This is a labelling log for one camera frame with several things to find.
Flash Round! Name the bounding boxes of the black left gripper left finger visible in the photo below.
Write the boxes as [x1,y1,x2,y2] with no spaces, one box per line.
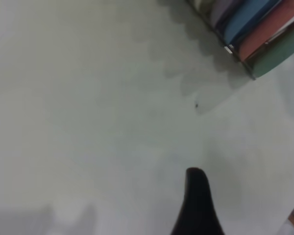
[171,167,198,235]

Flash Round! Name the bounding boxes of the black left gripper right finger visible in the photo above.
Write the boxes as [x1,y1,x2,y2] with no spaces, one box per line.
[196,168,225,235]

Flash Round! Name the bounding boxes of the green plastic plate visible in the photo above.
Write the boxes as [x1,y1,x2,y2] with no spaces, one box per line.
[249,23,294,78]

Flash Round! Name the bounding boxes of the pink plastic plate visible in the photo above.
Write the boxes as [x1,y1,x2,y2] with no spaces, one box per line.
[238,0,294,62]

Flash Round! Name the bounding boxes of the blue plastic plate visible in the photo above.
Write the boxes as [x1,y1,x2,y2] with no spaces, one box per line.
[222,0,283,47]

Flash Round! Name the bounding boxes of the dark purple plastic plate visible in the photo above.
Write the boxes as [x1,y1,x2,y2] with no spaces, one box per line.
[210,0,239,26]

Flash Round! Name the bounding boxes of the metal wire plate rack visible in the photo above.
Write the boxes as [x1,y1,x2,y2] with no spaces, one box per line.
[185,0,294,81]

